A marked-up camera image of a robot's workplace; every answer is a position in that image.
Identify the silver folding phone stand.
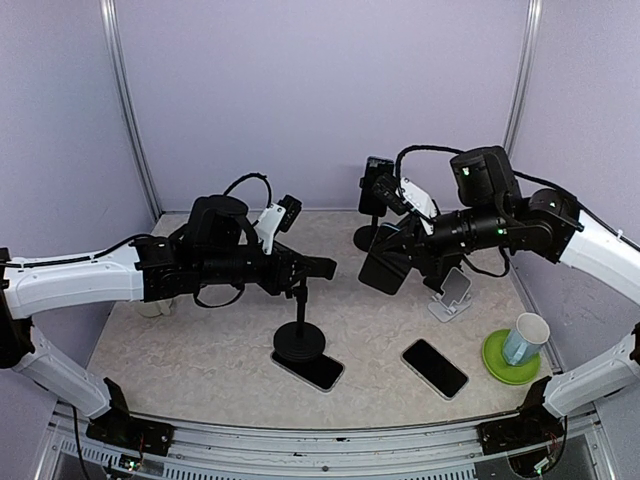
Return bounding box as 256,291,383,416
428,267,472,323

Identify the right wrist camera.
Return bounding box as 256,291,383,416
372,174,439,235

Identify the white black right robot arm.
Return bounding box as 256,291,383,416
358,145,639,302

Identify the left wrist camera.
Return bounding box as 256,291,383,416
254,195,302,255

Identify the aluminium frame post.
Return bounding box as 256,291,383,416
503,0,543,156
100,0,163,221

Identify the left aluminium frame post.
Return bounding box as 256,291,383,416
100,0,163,221

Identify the right aluminium frame post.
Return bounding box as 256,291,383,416
503,0,543,156

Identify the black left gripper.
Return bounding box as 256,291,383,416
198,241,317,296

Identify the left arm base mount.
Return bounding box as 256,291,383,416
86,414,175,457

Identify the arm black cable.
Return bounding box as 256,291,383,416
394,144,640,251
0,172,275,309

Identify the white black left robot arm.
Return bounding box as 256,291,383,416
1,195,337,445

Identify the light blue cup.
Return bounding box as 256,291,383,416
502,312,550,366

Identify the black round-base phone stand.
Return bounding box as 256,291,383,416
353,215,380,252

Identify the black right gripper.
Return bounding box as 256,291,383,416
375,200,513,277

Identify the white-edged black phone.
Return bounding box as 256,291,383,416
401,339,469,401

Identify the black folding phone stand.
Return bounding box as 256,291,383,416
422,273,446,293

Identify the blue-edged black phone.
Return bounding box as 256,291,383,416
358,156,394,217

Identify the white mug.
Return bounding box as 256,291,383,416
135,299,173,318

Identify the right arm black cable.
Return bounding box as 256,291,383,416
394,144,640,251

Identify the aluminium front rail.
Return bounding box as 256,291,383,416
30,403,620,479

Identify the clear-case black phone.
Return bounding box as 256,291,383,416
271,352,345,393

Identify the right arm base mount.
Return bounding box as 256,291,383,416
476,415,566,455

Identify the teal-edged black phone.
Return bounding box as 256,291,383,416
358,251,412,295

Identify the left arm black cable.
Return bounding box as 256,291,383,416
0,172,275,309

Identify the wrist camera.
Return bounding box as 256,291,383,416
254,195,302,255
372,174,439,235

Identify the green plate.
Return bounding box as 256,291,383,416
481,329,541,386

